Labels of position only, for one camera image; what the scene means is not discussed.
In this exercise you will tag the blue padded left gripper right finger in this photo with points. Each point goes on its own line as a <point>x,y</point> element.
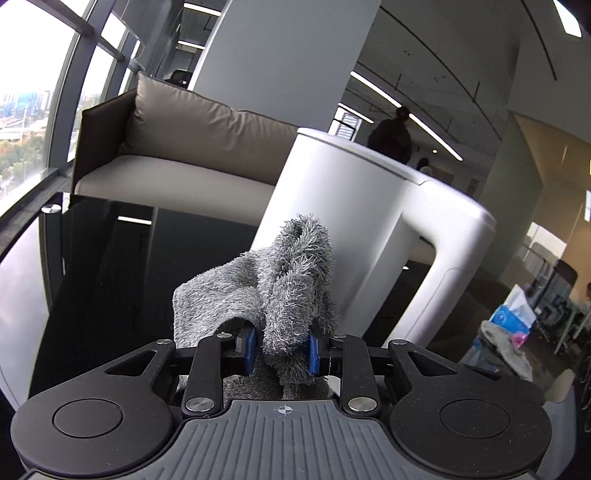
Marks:
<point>318,352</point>

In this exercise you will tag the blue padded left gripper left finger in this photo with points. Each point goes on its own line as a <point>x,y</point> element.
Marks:
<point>245,351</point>

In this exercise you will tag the grey fluffy microfibre cloth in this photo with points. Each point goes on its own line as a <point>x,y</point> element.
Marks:
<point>283,291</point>

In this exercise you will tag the white plastic pitcher container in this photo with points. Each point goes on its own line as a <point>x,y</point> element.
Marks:
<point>376,210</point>

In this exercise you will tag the grey crumpled rag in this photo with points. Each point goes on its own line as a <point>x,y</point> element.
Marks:
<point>501,339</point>

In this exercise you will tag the blue tissue pack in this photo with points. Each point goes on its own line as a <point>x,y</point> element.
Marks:
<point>515,316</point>

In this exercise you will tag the beige and brown sofa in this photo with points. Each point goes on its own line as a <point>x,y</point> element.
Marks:
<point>101,170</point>

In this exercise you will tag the person in dark clothes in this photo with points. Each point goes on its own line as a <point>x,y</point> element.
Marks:
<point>392,139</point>

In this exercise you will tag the beige sofa back cushion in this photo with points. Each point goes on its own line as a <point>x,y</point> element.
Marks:
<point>175,124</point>

